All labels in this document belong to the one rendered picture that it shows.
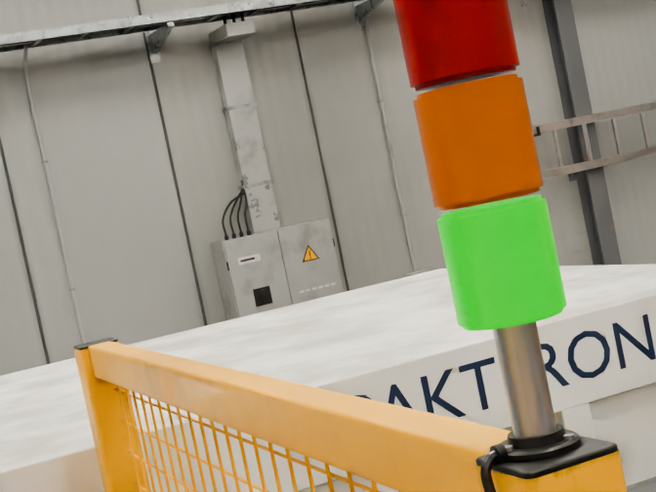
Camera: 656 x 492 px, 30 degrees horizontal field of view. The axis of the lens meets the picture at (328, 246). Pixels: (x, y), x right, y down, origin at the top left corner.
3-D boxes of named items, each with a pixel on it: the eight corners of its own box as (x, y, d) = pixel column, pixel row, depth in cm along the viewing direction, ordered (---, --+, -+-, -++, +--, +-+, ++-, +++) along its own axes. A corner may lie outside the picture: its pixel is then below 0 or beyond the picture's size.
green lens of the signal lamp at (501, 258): (439, 329, 57) (417, 218, 57) (530, 306, 59) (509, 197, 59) (492, 334, 52) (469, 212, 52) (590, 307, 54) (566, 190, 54)
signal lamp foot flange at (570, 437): (480, 454, 57) (477, 436, 57) (551, 432, 59) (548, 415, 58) (524, 466, 53) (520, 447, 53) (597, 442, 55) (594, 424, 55)
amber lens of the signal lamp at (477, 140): (416, 214, 57) (393, 102, 57) (508, 193, 59) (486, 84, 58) (468, 208, 52) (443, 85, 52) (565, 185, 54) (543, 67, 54)
